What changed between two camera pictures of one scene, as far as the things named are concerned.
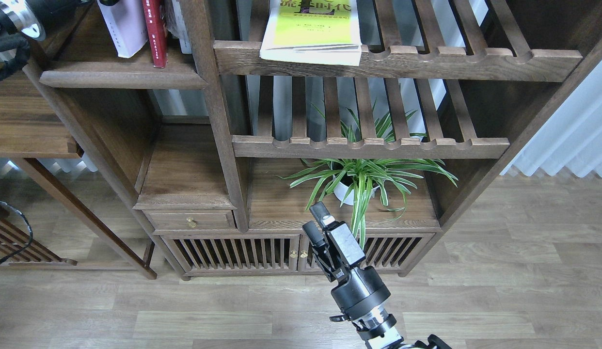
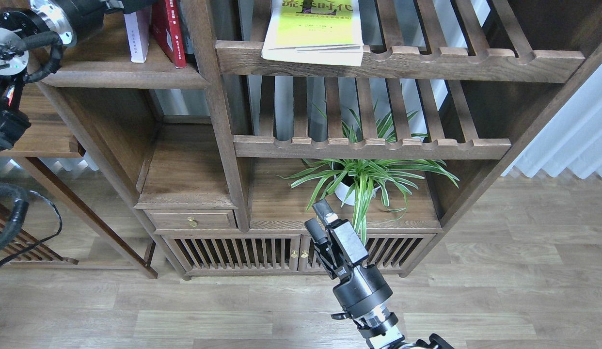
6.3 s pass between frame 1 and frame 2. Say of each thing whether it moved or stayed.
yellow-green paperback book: stayed
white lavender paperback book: moved
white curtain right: stayed
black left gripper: moved
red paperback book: moved
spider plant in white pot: stayed
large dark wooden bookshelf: stayed
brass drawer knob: stayed
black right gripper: stayed
